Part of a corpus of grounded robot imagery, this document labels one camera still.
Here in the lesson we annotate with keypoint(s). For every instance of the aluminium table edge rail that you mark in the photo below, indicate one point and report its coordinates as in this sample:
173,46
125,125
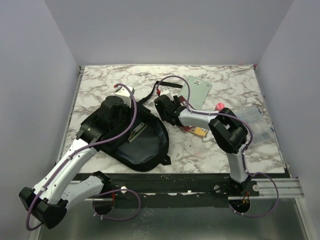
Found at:
69,118

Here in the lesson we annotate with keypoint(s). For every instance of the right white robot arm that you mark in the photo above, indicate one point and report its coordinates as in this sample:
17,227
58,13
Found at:
229,132

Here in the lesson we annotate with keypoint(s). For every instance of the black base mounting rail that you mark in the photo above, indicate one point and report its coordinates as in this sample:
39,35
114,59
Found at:
173,190

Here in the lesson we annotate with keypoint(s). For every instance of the clear plastic pencil case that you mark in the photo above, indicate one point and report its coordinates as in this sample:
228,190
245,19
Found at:
262,131

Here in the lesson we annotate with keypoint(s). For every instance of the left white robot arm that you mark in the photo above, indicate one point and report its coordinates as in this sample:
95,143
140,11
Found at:
50,199

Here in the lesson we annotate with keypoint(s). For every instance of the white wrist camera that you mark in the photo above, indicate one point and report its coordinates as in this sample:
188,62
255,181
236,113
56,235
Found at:
165,92
124,94

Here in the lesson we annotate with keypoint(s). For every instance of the pale green notebook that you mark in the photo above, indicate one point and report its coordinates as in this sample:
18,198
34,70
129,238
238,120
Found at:
199,90

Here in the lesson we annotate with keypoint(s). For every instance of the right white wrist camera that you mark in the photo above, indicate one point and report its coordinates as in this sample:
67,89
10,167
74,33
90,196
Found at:
165,92

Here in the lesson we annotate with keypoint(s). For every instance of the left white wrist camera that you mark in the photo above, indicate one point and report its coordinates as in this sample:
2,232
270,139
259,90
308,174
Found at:
124,94

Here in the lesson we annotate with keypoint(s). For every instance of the black student backpack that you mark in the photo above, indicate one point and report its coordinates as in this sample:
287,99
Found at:
148,150

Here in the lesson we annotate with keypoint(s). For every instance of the pink cap glue bottle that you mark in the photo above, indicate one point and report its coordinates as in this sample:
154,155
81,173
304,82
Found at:
220,106

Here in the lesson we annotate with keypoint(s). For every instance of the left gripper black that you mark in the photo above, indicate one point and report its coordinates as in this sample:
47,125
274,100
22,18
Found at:
130,112

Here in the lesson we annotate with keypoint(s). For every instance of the yellow cover book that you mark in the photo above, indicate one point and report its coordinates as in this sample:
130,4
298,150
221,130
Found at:
199,132

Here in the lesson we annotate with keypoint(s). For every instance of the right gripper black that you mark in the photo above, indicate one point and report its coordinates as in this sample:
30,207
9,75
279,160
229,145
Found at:
176,102

